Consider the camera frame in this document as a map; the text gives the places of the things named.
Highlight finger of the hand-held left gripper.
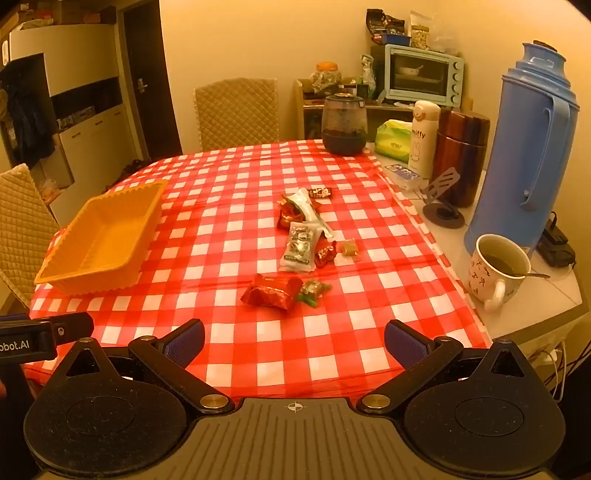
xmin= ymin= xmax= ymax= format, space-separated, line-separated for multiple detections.
xmin=46 ymin=312 xmax=95 ymax=344

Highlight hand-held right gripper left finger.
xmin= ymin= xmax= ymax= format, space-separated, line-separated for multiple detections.
xmin=54 ymin=318 xmax=236 ymax=415

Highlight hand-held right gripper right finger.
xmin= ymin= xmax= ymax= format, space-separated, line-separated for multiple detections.
xmin=358 ymin=319 xmax=555 ymax=414

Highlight orange plastic basket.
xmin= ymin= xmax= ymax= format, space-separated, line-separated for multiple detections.
xmin=34 ymin=179 xmax=169 ymax=296

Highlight green candy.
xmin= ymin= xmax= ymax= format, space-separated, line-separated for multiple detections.
xmin=295 ymin=278 xmax=332 ymax=308

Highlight red twisted candy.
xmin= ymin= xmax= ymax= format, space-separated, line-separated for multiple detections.
xmin=315 ymin=242 xmax=339 ymax=268

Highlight clear packet of candies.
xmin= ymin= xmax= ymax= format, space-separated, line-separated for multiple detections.
xmin=279 ymin=220 xmax=321 ymax=273

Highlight red orange snack packet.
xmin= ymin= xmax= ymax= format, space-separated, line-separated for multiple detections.
xmin=276 ymin=196 xmax=303 ymax=230

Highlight long white green snack packet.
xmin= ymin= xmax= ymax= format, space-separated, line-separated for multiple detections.
xmin=283 ymin=187 xmax=335 ymax=240

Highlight white patterned mug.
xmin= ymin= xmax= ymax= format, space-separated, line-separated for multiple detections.
xmin=468 ymin=233 xmax=532 ymax=312

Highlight beige quilted chair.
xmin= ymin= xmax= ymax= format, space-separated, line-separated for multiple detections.
xmin=193 ymin=78 xmax=280 ymax=152
xmin=0 ymin=164 xmax=61 ymax=310

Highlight metal spoon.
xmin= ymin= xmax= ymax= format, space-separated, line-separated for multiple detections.
xmin=503 ymin=263 xmax=551 ymax=280

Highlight black phone stand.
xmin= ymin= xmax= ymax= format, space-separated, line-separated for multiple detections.
xmin=422 ymin=167 xmax=465 ymax=229

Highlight blue white small box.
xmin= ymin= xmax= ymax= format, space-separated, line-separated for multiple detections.
xmin=383 ymin=162 xmax=430 ymax=190

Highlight red white checkered tablecloth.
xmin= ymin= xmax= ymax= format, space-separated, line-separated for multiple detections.
xmin=23 ymin=138 xmax=492 ymax=400

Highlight black power adapter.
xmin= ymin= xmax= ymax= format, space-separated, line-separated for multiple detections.
xmin=536 ymin=217 xmax=577 ymax=268

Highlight brown metal canister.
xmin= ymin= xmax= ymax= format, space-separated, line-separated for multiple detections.
xmin=431 ymin=108 xmax=491 ymax=208

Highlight green tissue pack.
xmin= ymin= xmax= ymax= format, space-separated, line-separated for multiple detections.
xmin=374 ymin=119 xmax=414 ymax=162

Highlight white insulated bottle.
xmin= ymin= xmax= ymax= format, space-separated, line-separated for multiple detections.
xmin=407 ymin=99 xmax=441 ymax=178

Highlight blue thermos jug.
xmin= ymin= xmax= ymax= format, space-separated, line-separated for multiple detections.
xmin=464 ymin=41 xmax=580 ymax=259

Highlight dark hanging coat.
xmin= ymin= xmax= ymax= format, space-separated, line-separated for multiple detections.
xmin=0 ymin=60 xmax=56 ymax=158

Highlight dark glass jar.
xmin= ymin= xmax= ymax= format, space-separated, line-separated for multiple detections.
xmin=321 ymin=92 xmax=369 ymax=155

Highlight wooden shelf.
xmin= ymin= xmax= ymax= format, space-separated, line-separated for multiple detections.
xmin=294 ymin=78 xmax=474 ymax=141

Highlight light blue toaster oven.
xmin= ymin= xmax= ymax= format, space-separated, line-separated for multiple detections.
xmin=383 ymin=44 xmax=465 ymax=108

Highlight white storage cabinet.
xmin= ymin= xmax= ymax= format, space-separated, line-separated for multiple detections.
xmin=0 ymin=23 xmax=144 ymax=217

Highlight green foil bag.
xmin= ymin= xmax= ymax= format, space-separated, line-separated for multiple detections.
xmin=360 ymin=54 xmax=377 ymax=88

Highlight dark wooden door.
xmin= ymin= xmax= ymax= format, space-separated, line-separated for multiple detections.
xmin=117 ymin=0 xmax=183 ymax=160

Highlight plastic jar with orange lid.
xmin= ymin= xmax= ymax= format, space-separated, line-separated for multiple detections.
xmin=310 ymin=61 xmax=343 ymax=93

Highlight clear bag of nuts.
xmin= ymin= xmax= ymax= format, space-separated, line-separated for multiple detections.
xmin=409 ymin=11 xmax=435 ymax=51

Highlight dark snack bag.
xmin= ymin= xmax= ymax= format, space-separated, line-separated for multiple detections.
xmin=366 ymin=8 xmax=406 ymax=35

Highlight white cables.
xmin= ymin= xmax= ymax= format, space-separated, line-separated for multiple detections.
xmin=531 ymin=342 xmax=571 ymax=402

